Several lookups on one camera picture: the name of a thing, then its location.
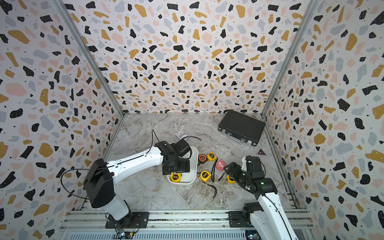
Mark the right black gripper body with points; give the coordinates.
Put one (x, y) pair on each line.
(248, 179)

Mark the aluminium mounting rail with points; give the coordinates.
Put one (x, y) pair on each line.
(160, 225)

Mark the white plastic storage box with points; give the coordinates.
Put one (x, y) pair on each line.
(189, 169)

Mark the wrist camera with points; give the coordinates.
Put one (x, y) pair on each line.
(182, 148)
(245, 163)

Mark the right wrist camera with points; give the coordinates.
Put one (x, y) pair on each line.
(245, 163)

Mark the black hard carrying case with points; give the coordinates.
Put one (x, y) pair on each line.
(240, 128)

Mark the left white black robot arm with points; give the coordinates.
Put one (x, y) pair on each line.
(102, 177)

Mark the black orange tape measure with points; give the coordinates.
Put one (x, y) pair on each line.
(202, 159)

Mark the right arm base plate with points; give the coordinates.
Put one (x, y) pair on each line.
(237, 219)

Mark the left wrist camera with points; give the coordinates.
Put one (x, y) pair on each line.
(182, 148)

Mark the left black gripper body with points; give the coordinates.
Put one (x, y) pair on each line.
(179, 166)

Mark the yellow tape measure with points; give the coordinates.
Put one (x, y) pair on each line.
(175, 177)
(205, 176)
(231, 180)
(211, 157)

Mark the red triangle sticker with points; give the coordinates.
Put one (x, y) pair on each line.
(261, 152)

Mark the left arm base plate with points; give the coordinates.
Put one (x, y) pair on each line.
(134, 220)

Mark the playing card box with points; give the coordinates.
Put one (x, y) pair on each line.
(181, 134)

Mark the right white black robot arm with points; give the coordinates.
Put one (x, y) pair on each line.
(267, 214)

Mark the pink tape measure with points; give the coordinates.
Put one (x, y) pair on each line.
(220, 164)

